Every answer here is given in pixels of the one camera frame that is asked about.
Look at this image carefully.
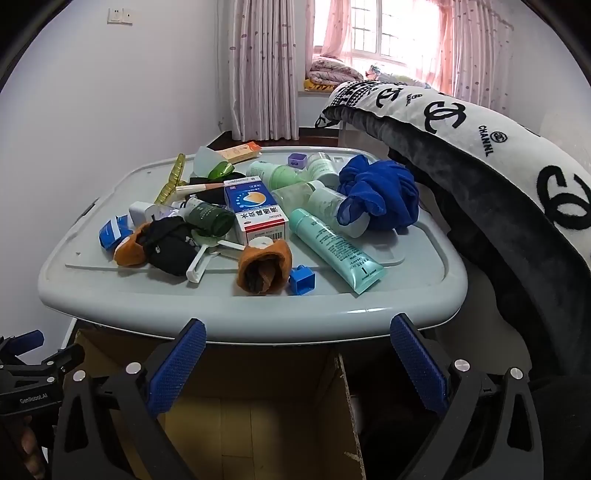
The white disposable razor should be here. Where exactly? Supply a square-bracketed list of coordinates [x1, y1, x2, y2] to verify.
[186, 239, 245, 282]

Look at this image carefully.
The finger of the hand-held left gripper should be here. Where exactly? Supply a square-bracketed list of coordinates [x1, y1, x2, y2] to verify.
[0, 329, 45, 365]
[27, 344, 86, 385]

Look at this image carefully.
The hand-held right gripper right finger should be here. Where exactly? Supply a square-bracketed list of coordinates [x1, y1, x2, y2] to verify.
[389, 313, 543, 480]

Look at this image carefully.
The blue foil packet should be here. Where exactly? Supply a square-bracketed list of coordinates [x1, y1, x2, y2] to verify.
[98, 216, 134, 252]

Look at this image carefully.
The blue white medicine box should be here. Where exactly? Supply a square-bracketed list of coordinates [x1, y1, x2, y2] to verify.
[224, 179, 291, 245]

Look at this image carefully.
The orange cosmetic tube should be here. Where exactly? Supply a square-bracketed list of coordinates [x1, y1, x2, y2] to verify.
[216, 142, 262, 164]

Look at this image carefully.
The brown cardboard box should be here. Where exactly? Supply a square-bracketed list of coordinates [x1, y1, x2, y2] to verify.
[69, 327, 365, 480]

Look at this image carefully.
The black sock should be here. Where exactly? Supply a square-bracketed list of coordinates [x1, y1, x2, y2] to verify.
[141, 216, 197, 277]

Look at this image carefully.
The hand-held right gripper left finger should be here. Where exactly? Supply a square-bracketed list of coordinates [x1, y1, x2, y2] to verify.
[53, 318, 207, 480]

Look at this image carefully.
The white charger plug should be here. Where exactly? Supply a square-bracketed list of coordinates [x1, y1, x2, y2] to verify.
[128, 202, 171, 227]

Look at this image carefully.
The window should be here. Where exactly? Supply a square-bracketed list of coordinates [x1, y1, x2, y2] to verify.
[348, 0, 444, 61]

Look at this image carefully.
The beige pink tube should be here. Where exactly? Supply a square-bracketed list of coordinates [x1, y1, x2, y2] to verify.
[175, 182, 225, 195]

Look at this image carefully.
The light green bottle white cap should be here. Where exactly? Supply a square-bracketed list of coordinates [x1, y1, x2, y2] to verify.
[246, 160, 305, 188]

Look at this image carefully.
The grey plastic bin lid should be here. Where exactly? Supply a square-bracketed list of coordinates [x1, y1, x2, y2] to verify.
[38, 147, 468, 344]

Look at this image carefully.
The dark green bottle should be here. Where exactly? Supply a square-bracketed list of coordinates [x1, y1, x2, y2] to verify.
[185, 196, 235, 236]

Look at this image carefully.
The person's left hand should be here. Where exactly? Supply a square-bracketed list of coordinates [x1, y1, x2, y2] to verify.
[0, 413, 49, 480]

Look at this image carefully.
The blue plastic cap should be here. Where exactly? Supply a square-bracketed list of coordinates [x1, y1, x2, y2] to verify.
[289, 265, 317, 296]

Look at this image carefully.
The black white printed blanket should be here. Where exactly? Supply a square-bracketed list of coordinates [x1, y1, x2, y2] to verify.
[315, 79, 591, 384]

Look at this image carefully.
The dotted pink curtain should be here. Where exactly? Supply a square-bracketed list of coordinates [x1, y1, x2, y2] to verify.
[229, 0, 315, 141]
[450, 0, 514, 112]

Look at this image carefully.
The clear pale green bottle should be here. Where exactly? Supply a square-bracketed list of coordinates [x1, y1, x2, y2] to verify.
[271, 181, 324, 213]

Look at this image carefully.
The teal cosmetic tube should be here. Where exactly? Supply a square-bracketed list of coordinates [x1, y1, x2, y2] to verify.
[289, 208, 386, 292]

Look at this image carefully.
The folded floral quilt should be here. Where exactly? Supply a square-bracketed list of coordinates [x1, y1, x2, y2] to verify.
[309, 54, 365, 86]

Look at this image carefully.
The yellow hair clip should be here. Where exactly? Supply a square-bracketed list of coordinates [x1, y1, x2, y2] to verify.
[154, 154, 186, 206]

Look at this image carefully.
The blue cloth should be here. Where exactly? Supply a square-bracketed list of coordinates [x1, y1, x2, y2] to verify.
[337, 154, 420, 232]

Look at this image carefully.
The black pouch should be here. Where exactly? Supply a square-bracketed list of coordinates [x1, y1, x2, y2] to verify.
[190, 175, 245, 205]

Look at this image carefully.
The pale green labelled bottle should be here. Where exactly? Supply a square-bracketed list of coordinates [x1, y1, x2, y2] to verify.
[307, 153, 340, 183]

